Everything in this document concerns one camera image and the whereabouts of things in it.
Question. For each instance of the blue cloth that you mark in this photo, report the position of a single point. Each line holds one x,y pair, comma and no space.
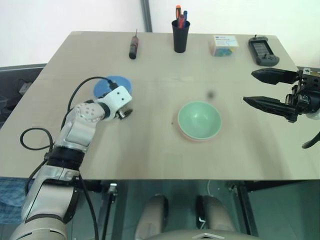
10,197

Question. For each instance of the black pen cup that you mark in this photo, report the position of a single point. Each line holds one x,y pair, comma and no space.
180,40

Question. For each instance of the dark grey side bin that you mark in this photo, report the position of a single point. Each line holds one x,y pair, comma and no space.
17,82

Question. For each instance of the grey robot torso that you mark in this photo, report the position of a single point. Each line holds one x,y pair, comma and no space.
200,235

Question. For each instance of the blue pen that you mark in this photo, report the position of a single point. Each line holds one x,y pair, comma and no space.
185,17

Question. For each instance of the grey vertical post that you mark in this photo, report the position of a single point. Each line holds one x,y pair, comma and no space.
146,15

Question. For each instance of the red pen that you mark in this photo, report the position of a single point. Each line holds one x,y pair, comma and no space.
181,21

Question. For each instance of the black handheld controller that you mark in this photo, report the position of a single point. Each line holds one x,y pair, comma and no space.
263,51

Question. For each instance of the clear box with blue label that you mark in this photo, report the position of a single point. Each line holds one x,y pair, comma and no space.
223,46

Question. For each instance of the black table frame leg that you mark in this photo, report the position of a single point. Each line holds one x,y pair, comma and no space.
246,207

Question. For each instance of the blue bowl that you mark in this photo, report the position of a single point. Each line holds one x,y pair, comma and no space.
123,82

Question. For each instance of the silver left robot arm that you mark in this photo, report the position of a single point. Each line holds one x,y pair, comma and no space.
75,125

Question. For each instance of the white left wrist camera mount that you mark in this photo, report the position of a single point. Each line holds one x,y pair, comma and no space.
118,98

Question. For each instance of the green bowl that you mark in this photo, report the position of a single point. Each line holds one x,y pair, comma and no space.
199,119

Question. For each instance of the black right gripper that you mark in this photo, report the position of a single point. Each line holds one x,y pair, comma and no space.
307,93

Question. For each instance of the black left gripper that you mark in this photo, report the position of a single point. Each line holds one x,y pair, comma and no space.
123,114

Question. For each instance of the grey rounded robot leg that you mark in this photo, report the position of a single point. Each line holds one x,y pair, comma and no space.
216,212
154,215

